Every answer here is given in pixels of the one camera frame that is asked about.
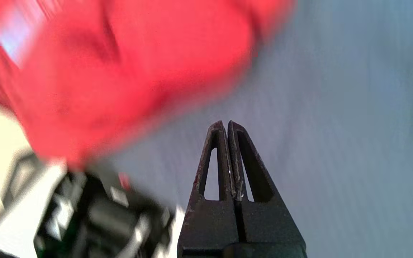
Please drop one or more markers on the blue-grey bed sheet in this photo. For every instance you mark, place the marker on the blue-grey bed sheet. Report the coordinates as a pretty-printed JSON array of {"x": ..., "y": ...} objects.
[{"x": 353, "y": 125}]

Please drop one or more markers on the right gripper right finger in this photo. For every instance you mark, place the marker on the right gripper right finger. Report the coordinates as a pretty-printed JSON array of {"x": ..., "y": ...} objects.
[{"x": 264, "y": 225}]

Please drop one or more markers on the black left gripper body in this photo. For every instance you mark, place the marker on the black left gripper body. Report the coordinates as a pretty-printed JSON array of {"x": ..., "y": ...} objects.
[{"x": 113, "y": 222}]

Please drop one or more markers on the red T-shirt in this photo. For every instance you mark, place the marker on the red T-shirt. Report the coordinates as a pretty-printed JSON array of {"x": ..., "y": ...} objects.
[{"x": 138, "y": 64}]

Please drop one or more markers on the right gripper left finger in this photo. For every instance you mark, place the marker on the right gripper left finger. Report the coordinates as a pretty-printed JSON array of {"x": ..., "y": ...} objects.
[{"x": 210, "y": 225}]

